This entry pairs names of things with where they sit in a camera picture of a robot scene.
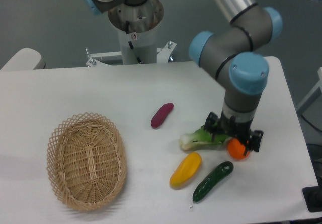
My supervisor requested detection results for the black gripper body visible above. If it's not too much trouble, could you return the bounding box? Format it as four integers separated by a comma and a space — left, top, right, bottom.
216, 115, 252, 140

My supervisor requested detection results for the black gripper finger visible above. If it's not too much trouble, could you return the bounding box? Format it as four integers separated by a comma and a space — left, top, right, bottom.
203, 112, 221, 143
244, 130, 264, 156

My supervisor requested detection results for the dark green cucumber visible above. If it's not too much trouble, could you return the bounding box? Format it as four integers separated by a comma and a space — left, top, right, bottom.
190, 161, 234, 209

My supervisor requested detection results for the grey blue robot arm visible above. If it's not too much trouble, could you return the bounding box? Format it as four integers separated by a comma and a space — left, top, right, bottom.
85, 0, 283, 152

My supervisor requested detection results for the green bok choy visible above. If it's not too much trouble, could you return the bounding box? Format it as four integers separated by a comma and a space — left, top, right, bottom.
179, 125, 232, 151

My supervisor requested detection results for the orange tangerine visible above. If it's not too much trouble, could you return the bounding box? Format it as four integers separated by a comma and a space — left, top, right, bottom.
227, 138, 250, 160

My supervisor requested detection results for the yellow mango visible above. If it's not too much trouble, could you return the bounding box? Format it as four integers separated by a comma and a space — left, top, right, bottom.
169, 152, 202, 189

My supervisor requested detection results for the purple sweet potato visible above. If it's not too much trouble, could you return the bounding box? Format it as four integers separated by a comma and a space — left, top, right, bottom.
150, 103, 174, 129

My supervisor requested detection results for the black device at table edge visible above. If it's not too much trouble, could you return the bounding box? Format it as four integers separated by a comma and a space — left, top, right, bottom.
302, 186, 321, 212

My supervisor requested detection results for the woven wicker basket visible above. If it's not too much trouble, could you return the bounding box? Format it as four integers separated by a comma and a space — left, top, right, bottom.
46, 113, 127, 211

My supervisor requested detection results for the white chair armrest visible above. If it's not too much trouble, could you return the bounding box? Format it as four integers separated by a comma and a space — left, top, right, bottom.
1, 48, 46, 72

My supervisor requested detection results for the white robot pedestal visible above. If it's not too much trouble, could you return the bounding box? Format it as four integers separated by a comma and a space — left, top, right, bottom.
85, 15, 177, 68

